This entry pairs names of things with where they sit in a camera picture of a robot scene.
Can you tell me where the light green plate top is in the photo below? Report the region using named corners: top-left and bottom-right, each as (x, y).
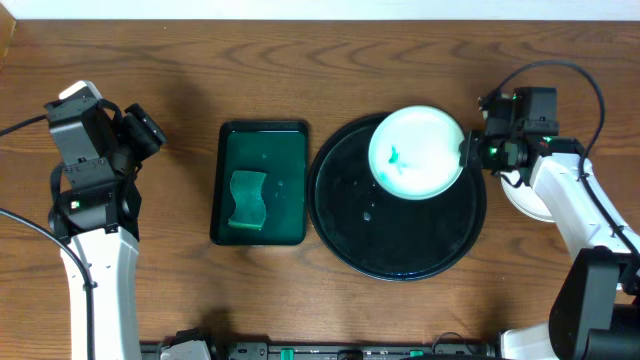
top-left (368, 105), bottom-right (464, 201)

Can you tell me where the rectangular dark green tray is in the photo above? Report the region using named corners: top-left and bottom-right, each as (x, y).
top-left (209, 120), bottom-right (309, 246)

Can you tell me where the green sponge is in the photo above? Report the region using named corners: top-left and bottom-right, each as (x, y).
top-left (228, 170), bottom-right (267, 230)

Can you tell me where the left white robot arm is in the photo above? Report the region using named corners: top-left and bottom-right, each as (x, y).
top-left (45, 80), bottom-right (167, 359)

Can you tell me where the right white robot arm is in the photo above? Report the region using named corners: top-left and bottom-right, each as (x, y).
top-left (459, 131), bottom-right (639, 359)

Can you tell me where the round black tray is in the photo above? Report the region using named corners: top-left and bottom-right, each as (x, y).
top-left (306, 113), bottom-right (487, 281)

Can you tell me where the white plate with green stain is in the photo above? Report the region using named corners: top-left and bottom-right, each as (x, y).
top-left (500, 170), bottom-right (554, 223)

